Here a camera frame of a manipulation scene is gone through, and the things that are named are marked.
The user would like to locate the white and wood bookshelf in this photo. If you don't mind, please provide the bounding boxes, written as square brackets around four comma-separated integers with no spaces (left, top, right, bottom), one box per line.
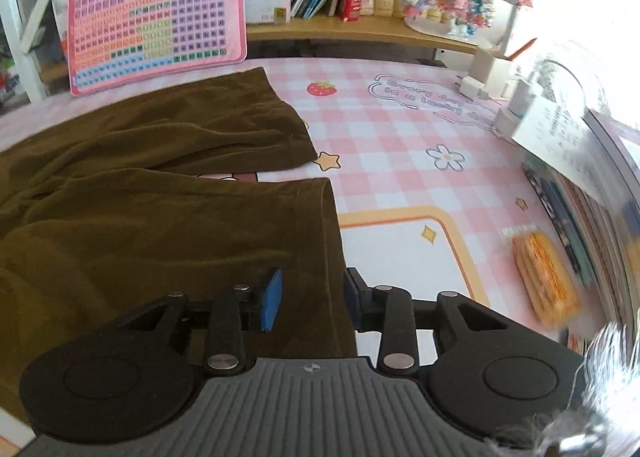
[0,0,531,103]

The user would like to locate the pink printed desk mat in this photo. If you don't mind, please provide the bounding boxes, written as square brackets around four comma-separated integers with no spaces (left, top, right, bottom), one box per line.
[0,57,621,438]

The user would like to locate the white printed paper sheet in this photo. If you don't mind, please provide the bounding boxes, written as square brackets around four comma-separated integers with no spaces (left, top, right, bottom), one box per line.
[511,94,618,210]

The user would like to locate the olive brown pants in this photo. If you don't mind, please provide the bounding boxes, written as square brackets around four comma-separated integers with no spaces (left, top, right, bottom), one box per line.
[0,66,358,423]

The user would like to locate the white furry sleeve cuff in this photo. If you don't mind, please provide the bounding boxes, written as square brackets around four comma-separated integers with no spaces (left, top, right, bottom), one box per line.
[485,322,640,457]

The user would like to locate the dark cover leaning book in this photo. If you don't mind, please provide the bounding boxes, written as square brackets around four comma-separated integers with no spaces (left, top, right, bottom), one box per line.
[20,0,71,55]

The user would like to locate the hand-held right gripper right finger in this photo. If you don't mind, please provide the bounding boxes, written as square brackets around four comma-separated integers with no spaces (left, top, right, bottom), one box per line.
[342,267,506,378]

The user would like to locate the pink keypad learning tablet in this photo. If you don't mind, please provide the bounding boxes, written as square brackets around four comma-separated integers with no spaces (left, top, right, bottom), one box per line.
[67,0,247,97]

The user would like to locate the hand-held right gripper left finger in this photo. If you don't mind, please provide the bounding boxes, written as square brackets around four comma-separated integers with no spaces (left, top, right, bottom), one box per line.
[117,268,283,378]

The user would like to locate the white adapter with cable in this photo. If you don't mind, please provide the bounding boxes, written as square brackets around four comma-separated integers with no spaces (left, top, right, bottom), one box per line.
[510,60,586,115]

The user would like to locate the stack of books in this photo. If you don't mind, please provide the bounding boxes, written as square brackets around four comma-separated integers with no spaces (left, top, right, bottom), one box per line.
[522,107,640,323]

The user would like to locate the white oval tray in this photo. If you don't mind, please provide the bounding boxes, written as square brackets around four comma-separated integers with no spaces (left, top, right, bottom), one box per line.
[404,12,493,43]

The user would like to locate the yellow snack packet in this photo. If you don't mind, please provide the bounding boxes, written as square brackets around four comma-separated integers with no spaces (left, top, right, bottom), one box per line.
[510,229,581,325]

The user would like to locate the white labelled card box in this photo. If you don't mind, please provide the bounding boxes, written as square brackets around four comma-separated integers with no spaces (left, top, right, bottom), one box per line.
[244,0,292,25]

